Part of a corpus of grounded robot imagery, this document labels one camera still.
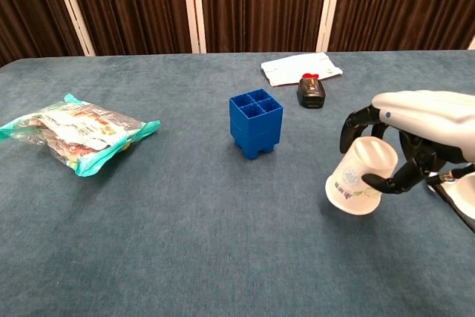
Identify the white screen frame post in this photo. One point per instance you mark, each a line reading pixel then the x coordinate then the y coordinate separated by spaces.
pixel 72 9
pixel 193 9
pixel 329 5

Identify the black small electronic device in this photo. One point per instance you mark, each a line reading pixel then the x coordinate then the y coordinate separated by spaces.
pixel 311 93

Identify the brown pleated curtain panel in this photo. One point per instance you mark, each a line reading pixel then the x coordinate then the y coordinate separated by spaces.
pixel 259 5
pixel 130 5
pixel 404 5
pixel 26 9

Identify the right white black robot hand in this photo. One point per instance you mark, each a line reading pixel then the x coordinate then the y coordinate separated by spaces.
pixel 426 116

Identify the snack bag with teal edges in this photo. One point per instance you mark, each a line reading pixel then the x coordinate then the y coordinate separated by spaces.
pixel 85 127

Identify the white paper cup floral print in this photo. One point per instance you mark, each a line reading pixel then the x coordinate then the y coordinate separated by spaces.
pixel 356 179

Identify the white folded cloth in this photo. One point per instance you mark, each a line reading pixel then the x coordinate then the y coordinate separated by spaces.
pixel 297 68

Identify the blue plastic grid block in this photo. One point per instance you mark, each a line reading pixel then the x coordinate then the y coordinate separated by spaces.
pixel 256 127

